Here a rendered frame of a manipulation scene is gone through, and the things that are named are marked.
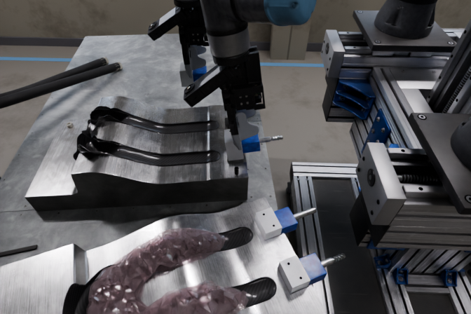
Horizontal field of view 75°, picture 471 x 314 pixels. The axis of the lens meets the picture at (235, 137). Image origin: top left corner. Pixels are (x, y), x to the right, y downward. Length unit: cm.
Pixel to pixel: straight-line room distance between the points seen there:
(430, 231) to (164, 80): 90
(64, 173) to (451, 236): 85
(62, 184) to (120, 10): 235
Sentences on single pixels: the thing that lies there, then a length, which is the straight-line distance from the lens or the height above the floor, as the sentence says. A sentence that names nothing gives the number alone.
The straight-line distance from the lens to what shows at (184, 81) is 92.
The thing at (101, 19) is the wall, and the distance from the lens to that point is 314.
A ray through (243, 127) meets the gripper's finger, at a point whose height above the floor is 100.
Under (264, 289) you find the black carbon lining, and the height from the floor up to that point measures 85.
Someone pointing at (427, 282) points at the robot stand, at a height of 23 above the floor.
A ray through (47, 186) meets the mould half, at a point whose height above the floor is 86.
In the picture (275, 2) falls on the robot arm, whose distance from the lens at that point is 47.
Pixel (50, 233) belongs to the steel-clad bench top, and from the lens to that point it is 83.
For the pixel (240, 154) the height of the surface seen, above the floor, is 92.
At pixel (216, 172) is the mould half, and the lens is 70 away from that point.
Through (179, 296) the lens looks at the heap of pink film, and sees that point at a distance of 55.
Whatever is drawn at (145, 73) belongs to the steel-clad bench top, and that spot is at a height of 80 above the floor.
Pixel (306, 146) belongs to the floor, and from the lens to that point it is 203.
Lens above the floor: 144
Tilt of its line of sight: 45 degrees down
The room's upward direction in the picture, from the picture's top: straight up
